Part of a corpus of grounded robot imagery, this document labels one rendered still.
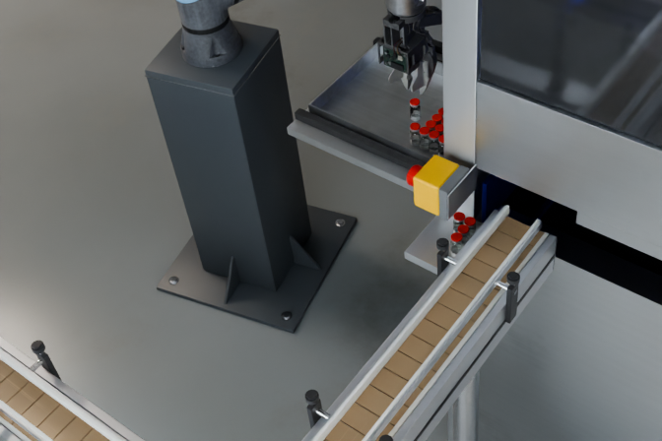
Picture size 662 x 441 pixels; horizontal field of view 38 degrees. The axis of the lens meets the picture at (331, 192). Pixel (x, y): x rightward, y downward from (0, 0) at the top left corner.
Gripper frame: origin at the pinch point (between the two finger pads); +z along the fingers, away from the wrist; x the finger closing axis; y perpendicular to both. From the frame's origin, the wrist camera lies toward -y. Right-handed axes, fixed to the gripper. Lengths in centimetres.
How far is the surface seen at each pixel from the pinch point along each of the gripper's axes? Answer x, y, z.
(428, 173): 19.7, 24.8, -5.9
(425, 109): 0.0, -2.8, 9.0
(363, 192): -53, -41, 97
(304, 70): -108, -80, 97
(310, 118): -17.4, 13.7, 7.2
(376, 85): -13.4, -4.0, 9.0
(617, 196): 51, 17, -11
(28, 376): -12, 92, 0
